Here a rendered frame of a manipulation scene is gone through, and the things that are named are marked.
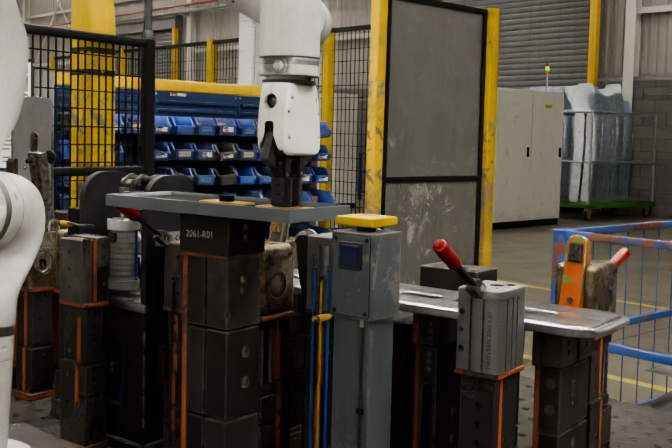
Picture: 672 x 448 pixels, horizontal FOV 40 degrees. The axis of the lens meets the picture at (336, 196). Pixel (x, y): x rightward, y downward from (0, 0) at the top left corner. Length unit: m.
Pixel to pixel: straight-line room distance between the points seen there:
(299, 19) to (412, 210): 3.63
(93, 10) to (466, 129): 2.76
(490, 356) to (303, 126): 0.40
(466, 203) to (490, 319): 3.91
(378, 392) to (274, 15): 0.52
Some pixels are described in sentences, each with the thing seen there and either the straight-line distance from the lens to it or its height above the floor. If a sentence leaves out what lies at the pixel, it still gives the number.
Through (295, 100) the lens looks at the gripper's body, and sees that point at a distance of 1.26.
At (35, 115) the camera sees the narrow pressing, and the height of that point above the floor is 1.30.
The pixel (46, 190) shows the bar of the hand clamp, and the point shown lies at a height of 1.14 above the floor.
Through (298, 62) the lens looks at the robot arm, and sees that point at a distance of 1.26.
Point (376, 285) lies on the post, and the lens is 1.19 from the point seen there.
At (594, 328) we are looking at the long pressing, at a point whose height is 1.00.
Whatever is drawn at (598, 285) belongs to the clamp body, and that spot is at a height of 1.03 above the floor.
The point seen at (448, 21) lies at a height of 1.89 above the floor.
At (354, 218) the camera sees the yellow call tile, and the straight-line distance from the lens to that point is 1.19.
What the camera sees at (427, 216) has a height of 0.85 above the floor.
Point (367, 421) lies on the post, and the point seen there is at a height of 0.90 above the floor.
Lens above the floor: 1.26
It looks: 4 degrees down
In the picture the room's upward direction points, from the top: 1 degrees clockwise
